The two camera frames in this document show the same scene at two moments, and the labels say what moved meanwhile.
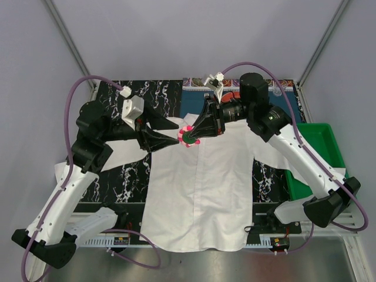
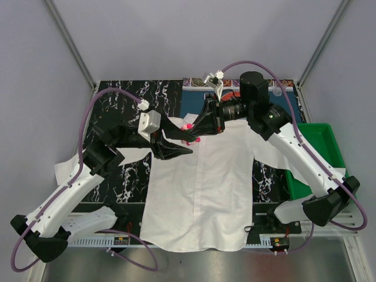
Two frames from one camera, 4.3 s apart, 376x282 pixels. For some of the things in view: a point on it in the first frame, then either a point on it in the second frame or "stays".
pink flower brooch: [183, 137] stays
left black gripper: [148, 140] → [167, 150]
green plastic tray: [319, 137] stays
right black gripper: [209, 126] stays
